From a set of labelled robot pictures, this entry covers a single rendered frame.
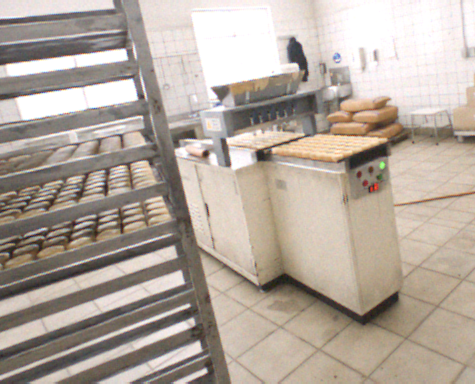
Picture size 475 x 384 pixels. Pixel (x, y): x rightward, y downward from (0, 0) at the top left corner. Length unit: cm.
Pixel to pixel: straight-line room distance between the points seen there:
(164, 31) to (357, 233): 445
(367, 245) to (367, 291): 24
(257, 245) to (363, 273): 72
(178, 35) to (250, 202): 387
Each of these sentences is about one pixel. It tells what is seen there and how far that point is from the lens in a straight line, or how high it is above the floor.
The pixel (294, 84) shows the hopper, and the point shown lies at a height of 124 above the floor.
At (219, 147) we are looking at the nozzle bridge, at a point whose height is 96.
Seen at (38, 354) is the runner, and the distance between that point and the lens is 107.
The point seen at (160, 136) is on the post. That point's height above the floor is 126.
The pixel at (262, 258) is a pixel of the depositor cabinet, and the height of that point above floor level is 25.
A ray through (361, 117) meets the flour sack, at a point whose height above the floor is 48.
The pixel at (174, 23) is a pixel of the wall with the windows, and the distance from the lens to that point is 593.
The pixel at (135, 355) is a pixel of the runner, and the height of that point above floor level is 78.
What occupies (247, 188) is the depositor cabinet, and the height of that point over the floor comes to 70.
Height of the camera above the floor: 136
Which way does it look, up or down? 12 degrees down
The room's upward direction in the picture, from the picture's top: 10 degrees counter-clockwise
